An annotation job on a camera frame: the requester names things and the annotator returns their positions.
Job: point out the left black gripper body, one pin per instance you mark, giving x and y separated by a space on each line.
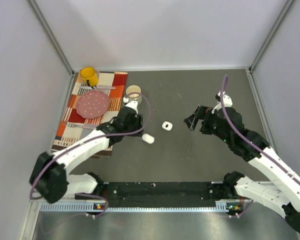
136 124

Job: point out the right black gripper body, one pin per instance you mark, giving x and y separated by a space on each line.
210 125

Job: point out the white earbud charging case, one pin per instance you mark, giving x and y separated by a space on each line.
167 126

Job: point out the white oval case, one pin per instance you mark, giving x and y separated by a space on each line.
148 138

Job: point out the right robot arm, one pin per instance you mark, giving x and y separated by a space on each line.
283 194

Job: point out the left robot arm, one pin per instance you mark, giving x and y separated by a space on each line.
51 177

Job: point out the cream mug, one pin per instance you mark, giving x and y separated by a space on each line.
133 93

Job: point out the pink dotted plate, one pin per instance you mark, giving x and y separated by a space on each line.
93 104

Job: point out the yellow mug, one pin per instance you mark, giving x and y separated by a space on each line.
89 75

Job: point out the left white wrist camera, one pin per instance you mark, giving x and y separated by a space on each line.
133 104

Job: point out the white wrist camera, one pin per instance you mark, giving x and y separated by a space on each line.
133 104
222 102

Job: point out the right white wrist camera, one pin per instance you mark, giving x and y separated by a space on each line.
222 102

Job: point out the pink handled fork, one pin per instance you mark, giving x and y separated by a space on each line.
82 126

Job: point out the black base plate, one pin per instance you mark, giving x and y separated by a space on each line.
164 194

